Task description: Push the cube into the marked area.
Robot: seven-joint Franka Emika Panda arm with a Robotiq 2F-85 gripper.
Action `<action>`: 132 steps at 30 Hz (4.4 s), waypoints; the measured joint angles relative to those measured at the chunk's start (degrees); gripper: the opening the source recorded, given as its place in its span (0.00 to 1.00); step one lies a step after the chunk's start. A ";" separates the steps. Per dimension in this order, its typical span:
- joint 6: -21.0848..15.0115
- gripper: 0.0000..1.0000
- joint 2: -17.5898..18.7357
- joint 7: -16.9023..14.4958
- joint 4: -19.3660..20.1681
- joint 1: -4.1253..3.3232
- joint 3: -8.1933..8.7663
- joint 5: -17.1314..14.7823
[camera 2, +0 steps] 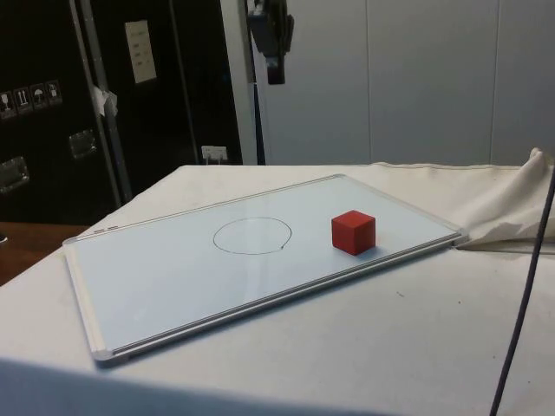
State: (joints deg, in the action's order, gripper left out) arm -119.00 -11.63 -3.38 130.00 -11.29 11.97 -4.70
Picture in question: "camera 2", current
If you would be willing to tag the flat whiteboard with silver frame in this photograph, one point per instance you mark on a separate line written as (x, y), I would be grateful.
(182, 268)

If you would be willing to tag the pale locker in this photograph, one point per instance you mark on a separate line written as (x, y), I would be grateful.
(321, 112)

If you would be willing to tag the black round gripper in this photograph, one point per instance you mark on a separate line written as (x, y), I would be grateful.
(274, 5)

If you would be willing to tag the black cabinet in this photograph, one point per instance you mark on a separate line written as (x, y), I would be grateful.
(173, 99)

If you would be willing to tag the red cube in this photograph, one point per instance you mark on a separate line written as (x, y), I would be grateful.
(352, 232)

